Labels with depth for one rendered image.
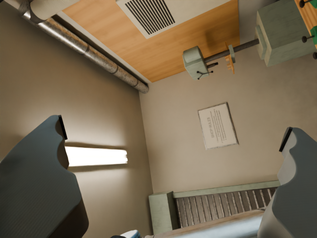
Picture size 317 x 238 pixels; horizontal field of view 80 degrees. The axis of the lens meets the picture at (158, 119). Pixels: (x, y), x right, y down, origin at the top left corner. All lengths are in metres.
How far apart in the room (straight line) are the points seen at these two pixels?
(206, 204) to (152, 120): 1.57
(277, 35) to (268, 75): 0.95
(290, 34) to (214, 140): 1.58
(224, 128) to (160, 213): 1.54
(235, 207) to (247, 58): 2.14
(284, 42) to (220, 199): 2.05
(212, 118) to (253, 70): 0.92
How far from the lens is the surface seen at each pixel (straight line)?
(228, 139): 2.97
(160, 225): 3.07
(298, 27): 2.41
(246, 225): 0.49
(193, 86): 3.25
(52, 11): 2.03
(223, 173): 2.99
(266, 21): 2.44
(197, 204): 3.09
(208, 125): 3.02
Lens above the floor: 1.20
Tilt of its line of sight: 21 degrees up
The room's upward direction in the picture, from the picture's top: 106 degrees counter-clockwise
